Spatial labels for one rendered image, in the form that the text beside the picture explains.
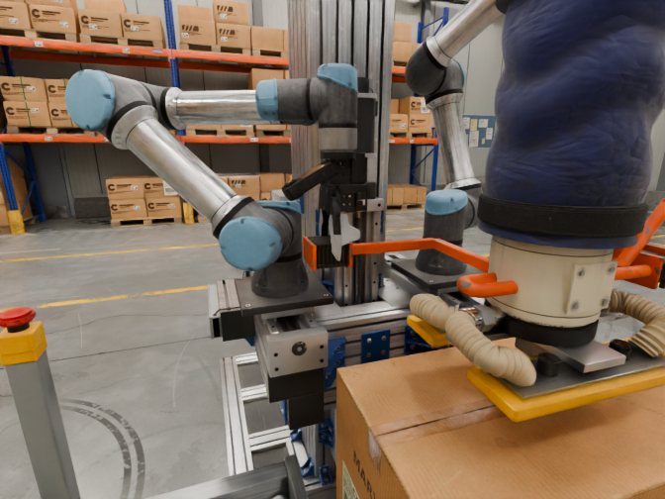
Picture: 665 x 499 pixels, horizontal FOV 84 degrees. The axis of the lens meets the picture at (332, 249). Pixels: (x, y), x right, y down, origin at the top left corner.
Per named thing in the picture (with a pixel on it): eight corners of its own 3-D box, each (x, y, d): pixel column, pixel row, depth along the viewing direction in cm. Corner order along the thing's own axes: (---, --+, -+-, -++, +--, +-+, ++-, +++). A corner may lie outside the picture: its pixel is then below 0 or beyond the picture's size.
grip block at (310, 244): (313, 270, 72) (312, 246, 71) (303, 258, 80) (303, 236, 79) (352, 266, 75) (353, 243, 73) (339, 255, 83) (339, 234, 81)
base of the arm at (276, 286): (247, 280, 102) (245, 246, 99) (301, 274, 106) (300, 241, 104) (255, 301, 88) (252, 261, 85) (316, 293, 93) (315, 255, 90)
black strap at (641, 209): (557, 244, 45) (562, 212, 44) (447, 213, 67) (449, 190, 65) (683, 233, 52) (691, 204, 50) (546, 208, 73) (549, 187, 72)
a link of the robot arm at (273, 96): (273, 124, 80) (322, 123, 78) (253, 121, 70) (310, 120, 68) (271, 85, 78) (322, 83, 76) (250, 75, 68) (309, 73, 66)
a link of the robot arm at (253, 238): (305, 231, 85) (127, 66, 83) (285, 248, 71) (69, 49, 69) (273, 265, 89) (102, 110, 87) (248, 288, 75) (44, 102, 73)
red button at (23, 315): (-9, 339, 78) (-14, 321, 77) (7, 324, 85) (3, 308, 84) (31, 333, 80) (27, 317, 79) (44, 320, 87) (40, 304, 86)
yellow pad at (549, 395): (514, 425, 47) (520, 390, 45) (464, 378, 56) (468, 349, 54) (695, 378, 56) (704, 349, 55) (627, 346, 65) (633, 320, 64)
